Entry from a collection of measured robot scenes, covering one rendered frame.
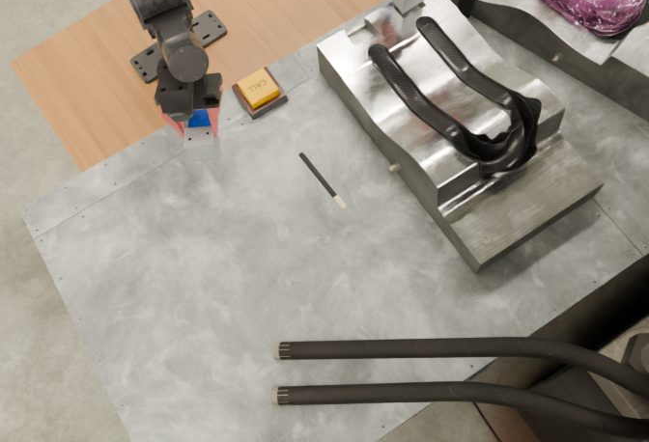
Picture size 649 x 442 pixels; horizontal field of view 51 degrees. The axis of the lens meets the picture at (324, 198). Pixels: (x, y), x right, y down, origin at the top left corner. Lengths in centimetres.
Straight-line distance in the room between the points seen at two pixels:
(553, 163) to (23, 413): 160
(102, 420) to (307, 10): 127
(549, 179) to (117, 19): 93
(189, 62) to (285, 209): 37
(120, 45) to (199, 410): 76
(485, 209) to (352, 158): 27
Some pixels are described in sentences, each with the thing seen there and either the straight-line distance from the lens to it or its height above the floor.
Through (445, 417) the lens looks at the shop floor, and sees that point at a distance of 194.
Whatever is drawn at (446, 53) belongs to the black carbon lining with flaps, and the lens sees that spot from 128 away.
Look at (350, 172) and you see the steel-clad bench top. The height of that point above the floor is 80.
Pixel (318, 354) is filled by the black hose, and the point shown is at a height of 84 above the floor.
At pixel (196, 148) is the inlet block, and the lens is 114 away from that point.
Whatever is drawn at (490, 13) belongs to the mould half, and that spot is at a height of 84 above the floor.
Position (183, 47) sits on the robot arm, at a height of 117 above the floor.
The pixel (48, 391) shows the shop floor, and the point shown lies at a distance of 215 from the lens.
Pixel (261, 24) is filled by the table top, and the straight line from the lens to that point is 144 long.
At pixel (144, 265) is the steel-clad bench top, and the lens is 125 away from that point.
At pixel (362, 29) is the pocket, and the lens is 132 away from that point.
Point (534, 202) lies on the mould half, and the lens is 118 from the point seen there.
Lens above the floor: 193
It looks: 67 degrees down
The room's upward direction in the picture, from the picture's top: 10 degrees counter-clockwise
